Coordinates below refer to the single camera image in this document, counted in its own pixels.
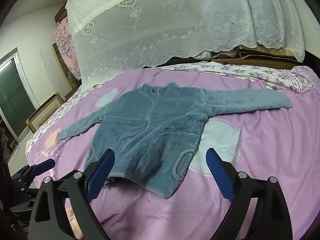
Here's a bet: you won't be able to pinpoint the white lace cover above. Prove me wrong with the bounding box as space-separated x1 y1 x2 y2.
65 0 305 84

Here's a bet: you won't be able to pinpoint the blue fleece jacket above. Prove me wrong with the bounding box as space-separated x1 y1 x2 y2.
59 82 293 200

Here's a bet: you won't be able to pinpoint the wooden cabinet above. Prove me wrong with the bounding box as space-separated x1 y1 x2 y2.
26 92 65 133

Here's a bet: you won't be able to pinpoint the dark patterned cloth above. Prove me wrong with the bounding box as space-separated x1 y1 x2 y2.
52 43 77 89

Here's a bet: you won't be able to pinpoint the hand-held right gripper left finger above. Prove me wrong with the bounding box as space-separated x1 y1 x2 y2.
28 148 118 240

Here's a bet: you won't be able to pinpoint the purple floral bed sheet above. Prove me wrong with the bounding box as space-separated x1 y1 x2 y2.
25 62 313 155

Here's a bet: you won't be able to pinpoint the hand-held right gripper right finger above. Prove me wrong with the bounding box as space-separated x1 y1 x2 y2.
205 148 293 240

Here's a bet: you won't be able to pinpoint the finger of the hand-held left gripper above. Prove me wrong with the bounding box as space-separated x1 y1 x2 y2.
11 158 56 195

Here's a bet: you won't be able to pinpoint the pink floral quilt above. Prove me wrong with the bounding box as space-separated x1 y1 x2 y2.
54 16 82 80

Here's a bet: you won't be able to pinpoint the brown cardboard boards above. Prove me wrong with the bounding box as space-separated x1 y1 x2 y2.
212 45 304 70

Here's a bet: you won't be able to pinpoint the dark window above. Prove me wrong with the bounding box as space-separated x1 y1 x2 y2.
0 52 38 140

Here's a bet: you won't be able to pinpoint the pink printed blanket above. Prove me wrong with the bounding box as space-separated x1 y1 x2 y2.
26 67 320 240

